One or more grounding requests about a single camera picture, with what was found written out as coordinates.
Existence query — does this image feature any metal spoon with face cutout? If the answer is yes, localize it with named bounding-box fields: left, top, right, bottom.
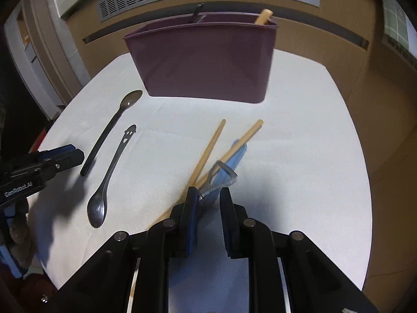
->
left=87, top=124, right=137, bottom=228

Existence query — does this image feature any white countertop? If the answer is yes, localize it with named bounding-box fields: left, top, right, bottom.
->
left=54, top=0, right=98, bottom=18

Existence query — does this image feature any purple plastic utensil container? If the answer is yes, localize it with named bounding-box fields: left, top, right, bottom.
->
left=123, top=12, right=279, bottom=104

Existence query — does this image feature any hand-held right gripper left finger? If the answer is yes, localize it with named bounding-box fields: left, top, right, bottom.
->
left=46, top=186, right=199, bottom=313

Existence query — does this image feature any black plastic spoon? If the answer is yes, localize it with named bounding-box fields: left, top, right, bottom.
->
left=80, top=89, right=144, bottom=177

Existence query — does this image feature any wooden chopstick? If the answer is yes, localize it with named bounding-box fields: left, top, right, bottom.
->
left=195, top=119, right=264, bottom=193
left=161, top=119, right=227, bottom=222
left=254, top=9, right=273, bottom=26

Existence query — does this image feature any green checkered cloth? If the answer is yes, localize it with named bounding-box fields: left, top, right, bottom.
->
left=379, top=0, right=409, bottom=51

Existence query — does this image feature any grey brown door frame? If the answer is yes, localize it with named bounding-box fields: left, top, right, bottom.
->
left=3, top=0, right=92, bottom=121

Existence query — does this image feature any wooden cabinet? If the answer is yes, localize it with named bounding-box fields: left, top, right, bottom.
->
left=63, top=0, right=417, bottom=300

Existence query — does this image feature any blue handled peeler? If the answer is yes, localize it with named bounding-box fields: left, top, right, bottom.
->
left=197, top=140, right=248, bottom=203

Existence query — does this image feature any person's left hand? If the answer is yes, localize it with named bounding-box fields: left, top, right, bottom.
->
left=7, top=199, right=37, bottom=269

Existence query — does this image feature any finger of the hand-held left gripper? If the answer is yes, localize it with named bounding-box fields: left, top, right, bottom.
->
left=43, top=149, right=85, bottom=180
left=38, top=144, right=77, bottom=161

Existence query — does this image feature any black utensil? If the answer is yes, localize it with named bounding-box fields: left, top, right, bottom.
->
left=192, top=3, right=206, bottom=23

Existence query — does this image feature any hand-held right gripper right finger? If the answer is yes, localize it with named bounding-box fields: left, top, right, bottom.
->
left=219, top=187, right=378, bottom=313

